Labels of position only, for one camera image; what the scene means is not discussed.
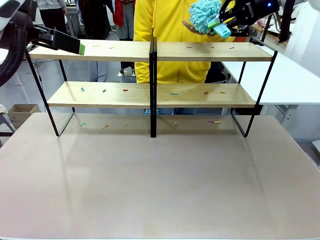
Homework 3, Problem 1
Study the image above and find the person in red jacket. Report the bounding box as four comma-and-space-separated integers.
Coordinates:
112, 0, 137, 71

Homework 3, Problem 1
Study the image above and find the wooden shelf unit black frame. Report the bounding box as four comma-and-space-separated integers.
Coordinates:
152, 37, 279, 139
24, 37, 154, 139

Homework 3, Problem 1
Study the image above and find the black braided cable sleeve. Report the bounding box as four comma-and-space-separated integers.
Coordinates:
0, 21, 29, 87

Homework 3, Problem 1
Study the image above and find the teal microfibre duster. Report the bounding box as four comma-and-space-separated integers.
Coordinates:
187, 0, 232, 39

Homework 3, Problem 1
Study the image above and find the black stand pole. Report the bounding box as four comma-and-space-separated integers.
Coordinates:
260, 13, 274, 43

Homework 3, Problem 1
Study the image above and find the white side table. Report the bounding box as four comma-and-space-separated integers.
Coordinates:
221, 41, 320, 106

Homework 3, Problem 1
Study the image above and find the person in grey top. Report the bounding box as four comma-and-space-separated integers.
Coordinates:
36, 0, 68, 39

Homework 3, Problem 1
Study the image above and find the person in yellow hoodie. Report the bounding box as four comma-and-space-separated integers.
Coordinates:
133, 0, 236, 116

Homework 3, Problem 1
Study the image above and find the person in dark clothes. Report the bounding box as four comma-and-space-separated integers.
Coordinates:
74, 0, 112, 41

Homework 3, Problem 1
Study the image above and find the cardboard box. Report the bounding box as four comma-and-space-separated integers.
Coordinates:
7, 103, 41, 130

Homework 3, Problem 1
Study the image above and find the person's left hand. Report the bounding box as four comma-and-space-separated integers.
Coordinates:
182, 20, 202, 34

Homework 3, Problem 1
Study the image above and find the background wooden desk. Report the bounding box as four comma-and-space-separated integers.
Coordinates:
250, 21, 291, 47

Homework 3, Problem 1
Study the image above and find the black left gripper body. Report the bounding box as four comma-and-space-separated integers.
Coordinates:
10, 6, 39, 48

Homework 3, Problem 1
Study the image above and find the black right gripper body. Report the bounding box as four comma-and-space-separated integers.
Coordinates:
236, 0, 279, 26

